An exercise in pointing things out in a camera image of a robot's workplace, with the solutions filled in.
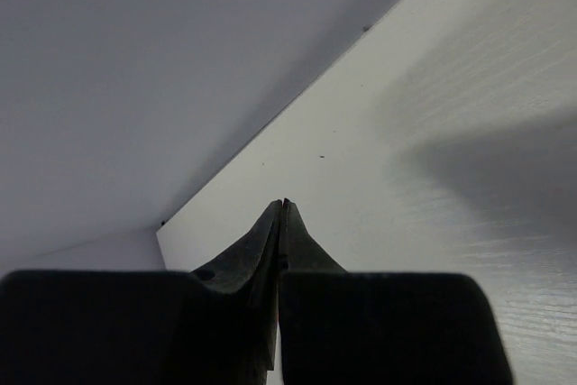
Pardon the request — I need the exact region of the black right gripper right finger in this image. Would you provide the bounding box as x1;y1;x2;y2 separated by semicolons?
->
279;201;514;384

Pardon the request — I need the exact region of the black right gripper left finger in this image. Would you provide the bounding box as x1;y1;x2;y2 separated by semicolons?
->
1;201;281;384

